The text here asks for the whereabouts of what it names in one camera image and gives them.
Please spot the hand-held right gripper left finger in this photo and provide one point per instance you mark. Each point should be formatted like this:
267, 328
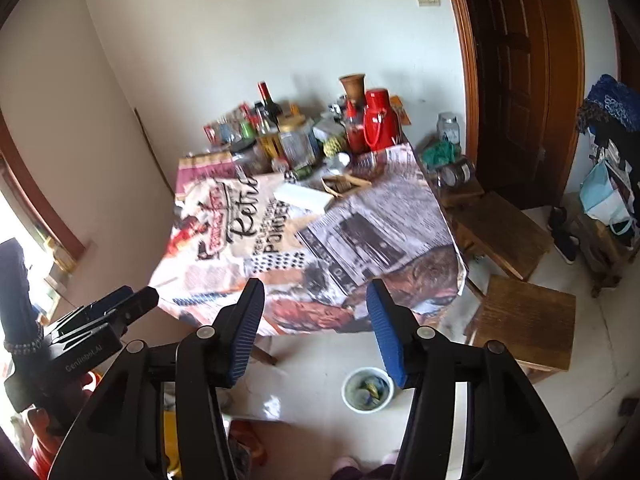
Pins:
245, 332

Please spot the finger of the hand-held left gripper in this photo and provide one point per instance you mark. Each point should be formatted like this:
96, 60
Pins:
140, 305
107, 301

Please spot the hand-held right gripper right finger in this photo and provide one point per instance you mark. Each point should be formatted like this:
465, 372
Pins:
390, 335

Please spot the yellow green wrapper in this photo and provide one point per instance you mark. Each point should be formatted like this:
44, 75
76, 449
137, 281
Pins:
371, 389

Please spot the white bowl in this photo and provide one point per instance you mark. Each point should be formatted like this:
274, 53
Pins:
352, 402

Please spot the red packet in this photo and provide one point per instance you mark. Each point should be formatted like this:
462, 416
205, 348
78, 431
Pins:
245, 435

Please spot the printed tablecloth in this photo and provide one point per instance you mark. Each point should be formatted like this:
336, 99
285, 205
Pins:
375, 220

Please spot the yellow snack packet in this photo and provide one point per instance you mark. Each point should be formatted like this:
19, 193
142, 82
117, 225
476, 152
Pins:
172, 440

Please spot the wooden stool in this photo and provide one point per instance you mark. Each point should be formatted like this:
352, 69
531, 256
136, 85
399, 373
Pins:
525, 320
505, 232

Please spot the white long box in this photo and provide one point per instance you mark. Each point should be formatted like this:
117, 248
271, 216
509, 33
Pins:
302, 197

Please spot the red can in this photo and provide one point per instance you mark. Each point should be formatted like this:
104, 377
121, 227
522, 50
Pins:
280, 165

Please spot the black lid jar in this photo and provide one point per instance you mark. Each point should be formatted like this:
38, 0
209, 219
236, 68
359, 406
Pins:
247, 157

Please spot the lying metal lid jar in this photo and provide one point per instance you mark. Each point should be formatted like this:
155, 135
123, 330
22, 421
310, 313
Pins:
457, 171

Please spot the green net bag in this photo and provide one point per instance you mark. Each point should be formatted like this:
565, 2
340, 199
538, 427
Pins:
439, 152

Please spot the yellow labelled liquor bottle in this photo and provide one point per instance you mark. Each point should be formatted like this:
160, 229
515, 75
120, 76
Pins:
270, 145

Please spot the clear red snack bag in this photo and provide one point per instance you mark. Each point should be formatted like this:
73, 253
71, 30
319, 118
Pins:
220, 132

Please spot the gold-lid clear plastic jar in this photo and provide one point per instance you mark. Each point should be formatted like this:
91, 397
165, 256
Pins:
297, 147

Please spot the black shoe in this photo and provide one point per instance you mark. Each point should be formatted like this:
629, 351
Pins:
556, 220
566, 249

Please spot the small green bottle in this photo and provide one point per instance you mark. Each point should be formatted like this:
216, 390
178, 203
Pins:
247, 130

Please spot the red sauce bottle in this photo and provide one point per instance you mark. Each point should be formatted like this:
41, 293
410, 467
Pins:
356, 135

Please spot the clear glass jar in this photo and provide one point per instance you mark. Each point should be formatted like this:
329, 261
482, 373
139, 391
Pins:
448, 130

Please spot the red thermos flask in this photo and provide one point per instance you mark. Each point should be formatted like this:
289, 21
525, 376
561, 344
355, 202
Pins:
380, 120

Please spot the orange packet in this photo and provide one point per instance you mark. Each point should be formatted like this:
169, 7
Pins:
401, 110

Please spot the yellow squeeze bottle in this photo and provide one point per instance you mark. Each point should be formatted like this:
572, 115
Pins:
294, 109

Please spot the silver foil bag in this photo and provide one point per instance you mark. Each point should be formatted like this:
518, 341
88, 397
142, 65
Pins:
336, 109

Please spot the dark wine bottle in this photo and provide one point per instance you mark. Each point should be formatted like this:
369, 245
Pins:
267, 100

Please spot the brown clay vase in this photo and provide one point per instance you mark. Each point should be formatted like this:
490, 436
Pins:
352, 87

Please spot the light blue bag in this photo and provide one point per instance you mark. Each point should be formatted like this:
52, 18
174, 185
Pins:
597, 195

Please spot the black clothes pile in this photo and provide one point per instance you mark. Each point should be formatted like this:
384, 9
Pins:
617, 142

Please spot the blue lace cloth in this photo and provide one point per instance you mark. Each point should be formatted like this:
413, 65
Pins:
610, 100

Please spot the narrow brown wooden door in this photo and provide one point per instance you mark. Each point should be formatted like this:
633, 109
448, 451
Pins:
627, 50

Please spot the brown window frame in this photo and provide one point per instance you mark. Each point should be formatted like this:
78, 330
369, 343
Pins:
45, 205

